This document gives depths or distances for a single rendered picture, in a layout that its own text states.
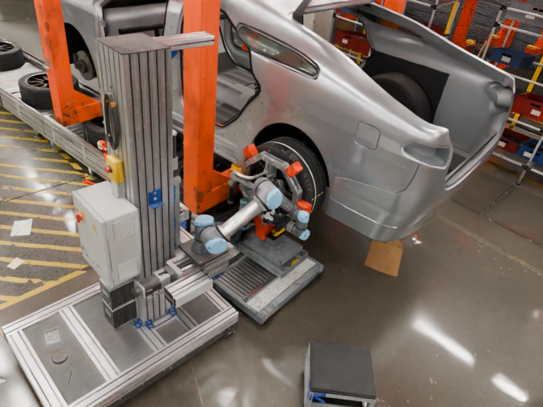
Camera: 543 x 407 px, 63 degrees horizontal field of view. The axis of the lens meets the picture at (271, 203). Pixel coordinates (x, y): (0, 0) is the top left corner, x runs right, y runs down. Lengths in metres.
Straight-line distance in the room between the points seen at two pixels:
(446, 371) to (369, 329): 0.60
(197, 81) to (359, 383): 2.14
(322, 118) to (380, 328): 1.69
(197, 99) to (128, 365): 1.74
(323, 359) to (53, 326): 1.75
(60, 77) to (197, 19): 2.13
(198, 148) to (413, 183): 1.48
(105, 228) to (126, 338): 0.98
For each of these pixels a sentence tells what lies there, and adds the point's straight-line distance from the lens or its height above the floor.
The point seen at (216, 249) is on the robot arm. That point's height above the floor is 0.97.
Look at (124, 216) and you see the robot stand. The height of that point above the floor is 1.21.
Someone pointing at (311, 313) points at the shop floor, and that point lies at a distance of 3.60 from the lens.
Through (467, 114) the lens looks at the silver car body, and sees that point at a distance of 4.52.
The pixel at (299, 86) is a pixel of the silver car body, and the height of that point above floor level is 1.60.
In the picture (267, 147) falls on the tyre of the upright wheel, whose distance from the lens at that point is 3.26.
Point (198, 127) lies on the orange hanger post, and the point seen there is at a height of 1.29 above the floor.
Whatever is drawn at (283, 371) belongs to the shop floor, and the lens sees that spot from 3.25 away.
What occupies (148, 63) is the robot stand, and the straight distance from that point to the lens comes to 2.18.
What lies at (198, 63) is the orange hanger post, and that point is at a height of 1.73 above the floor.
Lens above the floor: 2.67
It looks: 35 degrees down
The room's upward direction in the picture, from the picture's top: 8 degrees clockwise
